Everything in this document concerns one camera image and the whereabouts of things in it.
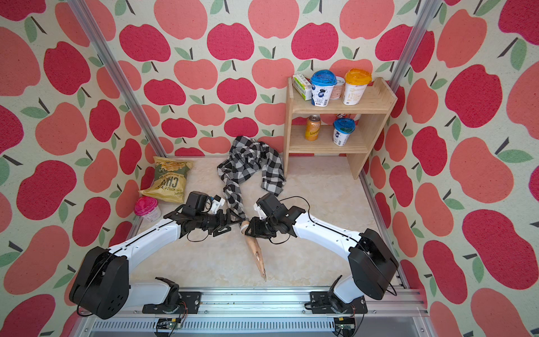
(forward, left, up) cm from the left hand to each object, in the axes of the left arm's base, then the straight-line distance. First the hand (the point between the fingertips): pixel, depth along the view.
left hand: (237, 228), depth 81 cm
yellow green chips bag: (+26, +37, -4) cm, 45 cm away
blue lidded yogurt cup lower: (+37, -44, +21) cm, 61 cm away
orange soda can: (+40, -32, +18) cm, 55 cm away
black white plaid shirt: (+41, -2, -1) cm, 41 cm away
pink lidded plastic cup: (+10, +40, -2) cm, 41 cm away
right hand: (-4, -4, 0) cm, 5 cm away
